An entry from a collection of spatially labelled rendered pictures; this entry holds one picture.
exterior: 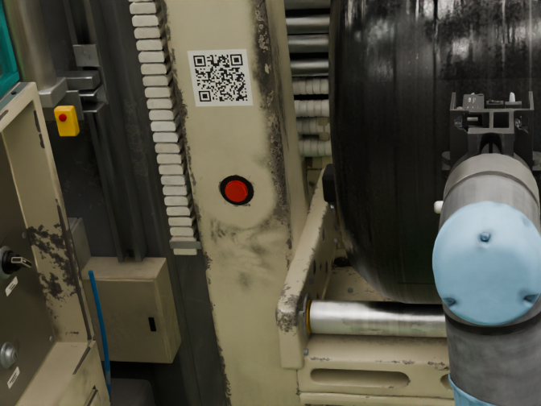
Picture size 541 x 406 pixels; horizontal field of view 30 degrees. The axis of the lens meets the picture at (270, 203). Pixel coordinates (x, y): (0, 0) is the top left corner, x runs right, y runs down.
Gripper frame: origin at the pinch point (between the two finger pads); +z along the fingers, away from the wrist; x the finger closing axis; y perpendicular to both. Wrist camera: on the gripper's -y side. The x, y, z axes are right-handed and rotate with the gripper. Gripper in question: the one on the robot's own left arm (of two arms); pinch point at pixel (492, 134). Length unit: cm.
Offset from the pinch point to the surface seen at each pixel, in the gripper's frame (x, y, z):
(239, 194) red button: 32.5, -15.8, 21.0
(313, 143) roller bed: 30, -24, 63
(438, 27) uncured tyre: 5.4, 9.9, 4.3
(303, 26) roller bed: 30, -3, 60
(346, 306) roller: 18.4, -29.7, 16.8
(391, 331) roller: 12.5, -32.4, 15.5
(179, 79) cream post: 38.5, 0.3, 19.8
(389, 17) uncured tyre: 10.4, 11.0, 4.9
